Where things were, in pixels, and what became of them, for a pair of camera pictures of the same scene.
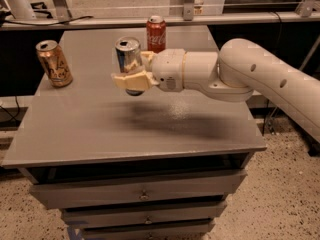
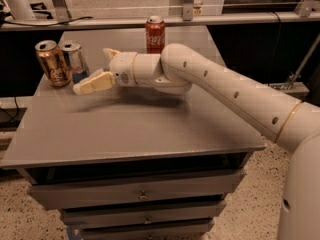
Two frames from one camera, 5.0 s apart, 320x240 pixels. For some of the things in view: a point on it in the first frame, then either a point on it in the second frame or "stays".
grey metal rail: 75,21 stays
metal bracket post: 188,2 stays
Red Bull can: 128,54 → 76,59
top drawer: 88,192 stays
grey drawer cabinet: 156,166 stays
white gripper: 169,69 → 122,68
